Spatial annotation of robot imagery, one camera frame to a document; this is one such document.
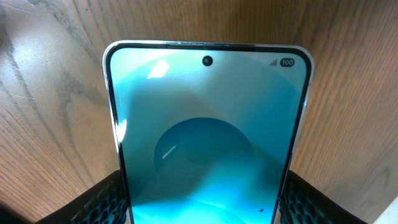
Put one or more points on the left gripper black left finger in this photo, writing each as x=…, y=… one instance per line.
x=105, y=202

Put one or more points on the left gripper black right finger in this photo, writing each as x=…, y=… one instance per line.
x=302, y=203

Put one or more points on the blue screen Galaxy smartphone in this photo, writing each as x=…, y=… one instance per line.
x=205, y=131

